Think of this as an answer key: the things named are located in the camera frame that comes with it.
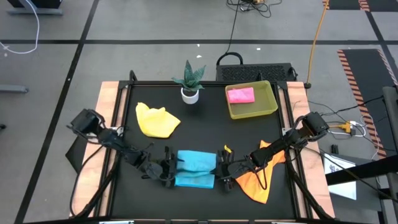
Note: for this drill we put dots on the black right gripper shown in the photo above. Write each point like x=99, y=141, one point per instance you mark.
x=236, y=168

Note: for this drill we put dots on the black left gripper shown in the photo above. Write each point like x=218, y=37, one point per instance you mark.
x=158, y=169

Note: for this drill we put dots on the blue microfiber towel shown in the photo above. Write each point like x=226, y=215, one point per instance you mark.
x=196, y=169

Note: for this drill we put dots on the green translucent plastic tray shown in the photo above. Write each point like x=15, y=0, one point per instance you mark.
x=261, y=107

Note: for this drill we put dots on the pink microfiber towel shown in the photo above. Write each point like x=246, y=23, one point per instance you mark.
x=241, y=95

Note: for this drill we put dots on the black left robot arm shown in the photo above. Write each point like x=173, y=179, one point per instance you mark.
x=109, y=140

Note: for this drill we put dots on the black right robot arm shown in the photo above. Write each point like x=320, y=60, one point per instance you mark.
x=280, y=144

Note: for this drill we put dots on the orange microfiber towel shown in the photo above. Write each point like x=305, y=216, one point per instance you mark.
x=258, y=186

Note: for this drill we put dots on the yellow microfiber towel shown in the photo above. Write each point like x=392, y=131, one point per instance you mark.
x=155, y=121

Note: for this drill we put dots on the yellow tape tag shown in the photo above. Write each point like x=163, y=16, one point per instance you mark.
x=228, y=148

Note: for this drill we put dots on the snake plant in white pot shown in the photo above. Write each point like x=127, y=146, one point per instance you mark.
x=190, y=98

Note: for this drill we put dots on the black perforated computer case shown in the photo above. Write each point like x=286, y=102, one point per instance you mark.
x=255, y=73

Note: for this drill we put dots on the wooden table side board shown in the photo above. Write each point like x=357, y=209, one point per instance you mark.
x=297, y=93
x=105, y=93

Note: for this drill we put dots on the small black floor object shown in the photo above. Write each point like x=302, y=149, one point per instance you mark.
x=334, y=149

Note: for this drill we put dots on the white paper sheet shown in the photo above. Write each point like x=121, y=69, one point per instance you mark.
x=342, y=189

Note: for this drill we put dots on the yellow power plug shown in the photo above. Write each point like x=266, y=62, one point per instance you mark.
x=345, y=126

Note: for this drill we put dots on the black metal bar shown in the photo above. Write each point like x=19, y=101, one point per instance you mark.
x=367, y=169

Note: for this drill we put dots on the black mat striped edge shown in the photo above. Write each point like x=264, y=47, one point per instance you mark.
x=370, y=77
x=343, y=3

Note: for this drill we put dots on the grey desk foot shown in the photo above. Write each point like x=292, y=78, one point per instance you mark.
x=12, y=89

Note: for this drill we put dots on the grey desk base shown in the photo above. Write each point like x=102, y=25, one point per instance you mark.
x=34, y=12

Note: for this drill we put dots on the black aluminium table frame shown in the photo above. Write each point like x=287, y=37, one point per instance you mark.
x=155, y=83

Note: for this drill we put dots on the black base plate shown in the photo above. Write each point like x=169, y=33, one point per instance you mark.
x=76, y=155

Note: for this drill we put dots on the black upright post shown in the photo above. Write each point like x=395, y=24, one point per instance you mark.
x=391, y=124

